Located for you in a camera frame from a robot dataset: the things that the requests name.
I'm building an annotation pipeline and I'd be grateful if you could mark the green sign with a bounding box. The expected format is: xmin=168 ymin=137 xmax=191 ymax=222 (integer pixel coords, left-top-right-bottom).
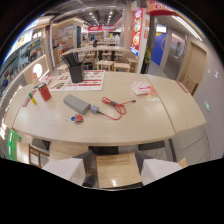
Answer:
xmin=7 ymin=129 xmax=22 ymax=162

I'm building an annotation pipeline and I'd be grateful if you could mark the red hanging poster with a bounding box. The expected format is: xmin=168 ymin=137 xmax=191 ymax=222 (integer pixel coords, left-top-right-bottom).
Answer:
xmin=129 ymin=8 xmax=144 ymax=56

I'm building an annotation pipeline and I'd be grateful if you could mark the red blue keychain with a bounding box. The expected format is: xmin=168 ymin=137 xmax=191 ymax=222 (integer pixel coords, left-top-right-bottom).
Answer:
xmin=64 ymin=113 xmax=85 ymax=125

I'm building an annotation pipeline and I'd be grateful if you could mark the wooden stool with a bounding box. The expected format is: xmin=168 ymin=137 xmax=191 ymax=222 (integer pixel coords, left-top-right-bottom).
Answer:
xmin=95 ymin=151 xmax=143 ymax=190

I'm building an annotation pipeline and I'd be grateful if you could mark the grey rectangular case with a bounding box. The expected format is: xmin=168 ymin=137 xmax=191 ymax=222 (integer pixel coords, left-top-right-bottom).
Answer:
xmin=62 ymin=93 xmax=92 ymax=116

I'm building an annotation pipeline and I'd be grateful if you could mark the black chopstick holder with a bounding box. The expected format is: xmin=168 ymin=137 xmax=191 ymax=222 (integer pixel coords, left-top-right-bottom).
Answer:
xmin=61 ymin=51 xmax=90 ymax=84

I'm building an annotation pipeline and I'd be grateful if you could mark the red drink can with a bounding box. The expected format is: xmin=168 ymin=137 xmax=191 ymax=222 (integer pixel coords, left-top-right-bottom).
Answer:
xmin=37 ymin=83 xmax=52 ymax=102

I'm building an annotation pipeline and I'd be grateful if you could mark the red charging cable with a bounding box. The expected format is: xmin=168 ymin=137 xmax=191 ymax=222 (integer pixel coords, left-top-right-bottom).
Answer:
xmin=98 ymin=96 xmax=137 ymax=121

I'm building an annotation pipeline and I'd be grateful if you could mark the wooden chair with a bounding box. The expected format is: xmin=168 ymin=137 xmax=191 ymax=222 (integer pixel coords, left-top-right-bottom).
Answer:
xmin=27 ymin=143 xmax=51 ymax=169

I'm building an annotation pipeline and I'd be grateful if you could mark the white tissue packet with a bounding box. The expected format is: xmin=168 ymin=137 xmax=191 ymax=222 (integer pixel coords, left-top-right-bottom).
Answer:
xmin=129 ymin=80 xmax=153 ymax=96

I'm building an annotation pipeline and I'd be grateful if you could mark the orange table sticker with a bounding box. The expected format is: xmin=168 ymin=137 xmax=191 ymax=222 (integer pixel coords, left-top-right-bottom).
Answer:
xmin=145 ymin=86 xmax=161 ymax=102

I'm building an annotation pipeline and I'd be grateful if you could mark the red table sticker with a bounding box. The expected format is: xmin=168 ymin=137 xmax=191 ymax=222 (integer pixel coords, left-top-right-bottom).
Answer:
xmin=21 ymin=89 xmax=38 ymax=108

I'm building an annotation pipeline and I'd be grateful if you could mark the red white menu sheet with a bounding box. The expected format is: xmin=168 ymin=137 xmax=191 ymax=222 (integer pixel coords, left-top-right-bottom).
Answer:
xmin=48 ymin=69 xmax=106 ymax=92

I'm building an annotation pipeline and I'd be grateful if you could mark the grey charger plug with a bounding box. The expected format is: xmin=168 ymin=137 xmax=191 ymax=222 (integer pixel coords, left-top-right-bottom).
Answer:
xmin=90 ymin=105 xmax=105 ymax=116

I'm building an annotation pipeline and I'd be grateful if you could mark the yellow green marker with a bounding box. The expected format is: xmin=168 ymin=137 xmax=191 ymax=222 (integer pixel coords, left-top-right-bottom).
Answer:
xmin=28 ymin=92 xmax=38 ymax=106

